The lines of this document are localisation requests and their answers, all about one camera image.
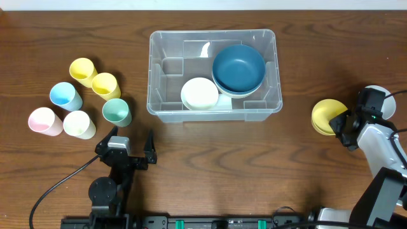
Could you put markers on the yellow cup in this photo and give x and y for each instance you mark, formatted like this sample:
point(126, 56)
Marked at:
point(106, 86)
point(83, 70)

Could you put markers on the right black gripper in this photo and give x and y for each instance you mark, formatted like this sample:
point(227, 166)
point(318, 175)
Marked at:
point(341, 124)

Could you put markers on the white small bowl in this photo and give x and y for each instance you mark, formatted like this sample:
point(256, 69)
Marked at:
point(199, 94)

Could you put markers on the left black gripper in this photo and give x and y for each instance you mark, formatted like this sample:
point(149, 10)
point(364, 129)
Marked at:
point(126, 160)

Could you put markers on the cream white cup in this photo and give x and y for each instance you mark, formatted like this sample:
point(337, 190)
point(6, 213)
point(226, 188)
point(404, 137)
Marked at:
point(78, 124)

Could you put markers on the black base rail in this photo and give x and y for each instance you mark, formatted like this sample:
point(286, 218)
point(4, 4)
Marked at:
point(163, 222)

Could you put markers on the pink cup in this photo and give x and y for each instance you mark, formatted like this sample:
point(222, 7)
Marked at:
point(45, 121)

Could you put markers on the grey small bowl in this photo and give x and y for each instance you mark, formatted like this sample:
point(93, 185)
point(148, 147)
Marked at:
point(389, 104)

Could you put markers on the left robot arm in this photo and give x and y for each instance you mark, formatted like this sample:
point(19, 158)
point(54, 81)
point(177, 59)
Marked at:
point(109, 195)

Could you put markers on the yellow cup front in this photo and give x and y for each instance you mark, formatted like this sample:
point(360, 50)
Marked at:
point(106, 86)

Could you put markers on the large beige bowl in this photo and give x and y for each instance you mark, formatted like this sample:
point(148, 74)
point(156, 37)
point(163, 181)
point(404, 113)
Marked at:
point(234, 95)

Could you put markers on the dark blue bowl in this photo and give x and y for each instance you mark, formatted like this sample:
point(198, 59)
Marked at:
point(216, 83)
point(238, 69)

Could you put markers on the yellow cup rear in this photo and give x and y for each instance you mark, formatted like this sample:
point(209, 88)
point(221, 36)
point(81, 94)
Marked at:
point(83, 70)

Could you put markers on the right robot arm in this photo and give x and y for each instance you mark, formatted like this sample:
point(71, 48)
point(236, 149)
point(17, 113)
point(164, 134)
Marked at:
point(366, 127)

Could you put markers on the mint green cup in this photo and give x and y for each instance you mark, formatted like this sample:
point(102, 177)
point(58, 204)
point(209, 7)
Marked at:
point(117, 112)

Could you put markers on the yellow small bowl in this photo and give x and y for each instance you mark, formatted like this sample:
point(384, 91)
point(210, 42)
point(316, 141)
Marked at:
point(323, 112)

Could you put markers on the light blue cup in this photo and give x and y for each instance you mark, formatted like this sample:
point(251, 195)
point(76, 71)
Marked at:
point(65, 95)

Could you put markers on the clear plastic storage container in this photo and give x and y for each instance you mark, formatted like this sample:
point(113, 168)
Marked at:
point(178, 56)

